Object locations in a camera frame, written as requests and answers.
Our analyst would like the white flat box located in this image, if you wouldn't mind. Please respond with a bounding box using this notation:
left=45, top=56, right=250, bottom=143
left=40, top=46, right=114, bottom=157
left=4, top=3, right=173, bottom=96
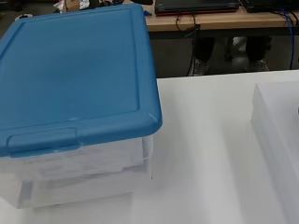
left=251, top=81, right=299, bottom=224

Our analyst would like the black desk cable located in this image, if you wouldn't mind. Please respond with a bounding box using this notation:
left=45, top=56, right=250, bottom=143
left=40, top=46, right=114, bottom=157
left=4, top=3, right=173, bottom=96
left=175, top=13, right=201, bottom=77

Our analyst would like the blue plastic lid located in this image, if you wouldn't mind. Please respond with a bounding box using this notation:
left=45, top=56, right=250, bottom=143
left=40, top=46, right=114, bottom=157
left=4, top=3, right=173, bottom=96
left=0, top=3, right=164, bottom=158

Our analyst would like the person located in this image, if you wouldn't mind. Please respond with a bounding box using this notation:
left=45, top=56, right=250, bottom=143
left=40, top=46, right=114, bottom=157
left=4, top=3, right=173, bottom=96
left=187, top=36, right=273, bottom=77

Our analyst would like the blue cable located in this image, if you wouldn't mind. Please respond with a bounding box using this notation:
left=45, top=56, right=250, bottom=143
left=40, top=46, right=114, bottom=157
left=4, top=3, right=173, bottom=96
left=279, top=8, right=295, bottom=71

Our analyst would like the black laptop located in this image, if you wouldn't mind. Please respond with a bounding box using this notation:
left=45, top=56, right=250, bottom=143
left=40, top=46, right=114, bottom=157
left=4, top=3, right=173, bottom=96
left=154, top=0, right=241, bottom=17

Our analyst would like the wooden desk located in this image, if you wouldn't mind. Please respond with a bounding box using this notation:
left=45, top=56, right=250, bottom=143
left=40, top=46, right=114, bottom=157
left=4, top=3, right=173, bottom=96
left=144, top=5, right=299, bottom=40

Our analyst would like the clear plastic box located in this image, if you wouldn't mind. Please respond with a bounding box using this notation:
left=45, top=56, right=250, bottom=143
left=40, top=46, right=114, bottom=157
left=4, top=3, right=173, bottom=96
left=0, top=134, right=154, bottom=209

